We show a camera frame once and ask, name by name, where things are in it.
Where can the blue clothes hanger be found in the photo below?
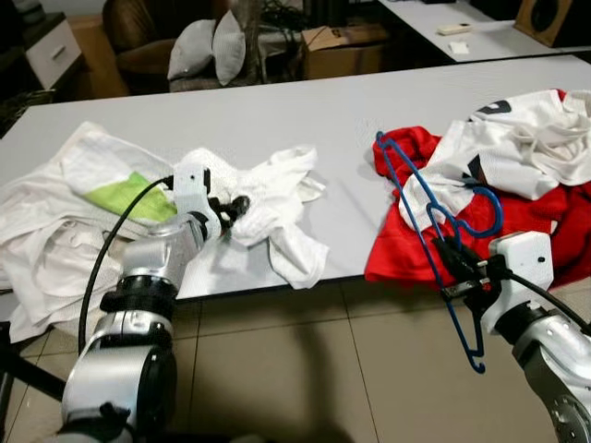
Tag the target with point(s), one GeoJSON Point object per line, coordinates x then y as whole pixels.
{"type": "Point", "coordinates": [499, 214]}

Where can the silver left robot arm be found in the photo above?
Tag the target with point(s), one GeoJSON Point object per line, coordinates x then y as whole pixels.
{"type": "Point", "coordinates": [120, 369]}

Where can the wooden speaker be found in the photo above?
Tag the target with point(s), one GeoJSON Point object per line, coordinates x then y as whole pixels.
{"type": "Point", "coordinates": [545, 18]}

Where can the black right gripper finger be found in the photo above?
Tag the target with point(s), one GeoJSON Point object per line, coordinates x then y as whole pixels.
{"type": "Point", "coordinates": [446, 257]}
{"type": "Point", "coordinates": [460, 251]}

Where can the grey pillow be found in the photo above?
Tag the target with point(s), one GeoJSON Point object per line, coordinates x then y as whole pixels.
{"type": "Point", "coordinates": [229, 46]}
{"type": "Point", "coordinates": [192, 51]}

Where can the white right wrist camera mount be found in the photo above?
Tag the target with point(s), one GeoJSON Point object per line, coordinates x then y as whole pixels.
{"type": "Point", "coordinates": [526, 258]}

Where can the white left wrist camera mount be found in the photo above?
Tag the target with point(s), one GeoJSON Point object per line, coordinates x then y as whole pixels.
{"type": "Point", "coordinates": [189, 189]}

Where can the white shirt with black print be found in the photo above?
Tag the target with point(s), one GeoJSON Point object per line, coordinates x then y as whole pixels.
{"type": "Point", "coordinates": [517, 138]}

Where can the white drawer unit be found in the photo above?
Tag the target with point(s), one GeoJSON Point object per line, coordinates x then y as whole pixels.
{"type": "Point", "coordinates": [55, 51]}

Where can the white remote control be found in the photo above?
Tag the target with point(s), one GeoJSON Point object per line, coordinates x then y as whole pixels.
{"type": "Point", "coordinates": [454, 29]}

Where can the black table leg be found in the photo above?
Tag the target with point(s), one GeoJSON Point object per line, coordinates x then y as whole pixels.
{"type": "Point", "coordinates": [32, 376]}

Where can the red garment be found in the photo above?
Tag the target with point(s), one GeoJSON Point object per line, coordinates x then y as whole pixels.
{"type": "Point", "coordinates": [397, 249]}
{"type": "Point", "coordinates": [572, 212]}

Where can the white textured shirt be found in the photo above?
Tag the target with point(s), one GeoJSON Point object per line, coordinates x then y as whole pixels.
{"type": "Point", "coordinates": [277, 185]}

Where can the white paper card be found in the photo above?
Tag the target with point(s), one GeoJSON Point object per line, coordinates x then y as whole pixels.
{"type": "Point", "coordinates": [459, 48]}

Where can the grey curtain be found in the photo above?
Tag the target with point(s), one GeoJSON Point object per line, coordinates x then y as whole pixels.
{"type": "Point", "coordinates": [251, 18]}

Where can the brown armchair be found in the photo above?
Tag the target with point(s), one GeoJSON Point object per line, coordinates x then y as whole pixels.
{"type": "Point", "coordinates": [129, 37]}

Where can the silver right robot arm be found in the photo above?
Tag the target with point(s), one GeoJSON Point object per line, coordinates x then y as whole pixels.
{"type": "Point", "coordinates": [554, 369]}

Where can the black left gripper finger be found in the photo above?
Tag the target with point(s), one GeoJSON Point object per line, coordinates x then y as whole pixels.
{"type": "Point", "coordinates": [233, 220]}
{"type": "Point", "coordinates": [240, 202]}

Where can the brown wooden cabinet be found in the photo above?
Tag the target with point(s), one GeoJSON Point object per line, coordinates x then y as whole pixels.
{"type": "Point", "coordinates": [97, 65]}

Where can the white shirt with green print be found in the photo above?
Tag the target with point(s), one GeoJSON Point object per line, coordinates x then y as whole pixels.
{"type": "Point", "coordinates": [55, 203]}

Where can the white desk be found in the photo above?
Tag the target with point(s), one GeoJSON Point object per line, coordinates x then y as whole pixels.
{"type": "Point", "coordinates": [499, 37]}

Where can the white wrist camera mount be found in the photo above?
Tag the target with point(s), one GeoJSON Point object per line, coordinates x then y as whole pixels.
{"type": "Point", "coordinates": [189, 189]}
{"type": "Point", "coordinates": [526, 258]}

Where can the cardboard box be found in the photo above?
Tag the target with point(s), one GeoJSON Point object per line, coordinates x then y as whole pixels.
{"type": "Point", "coordinates": [342, 55]}

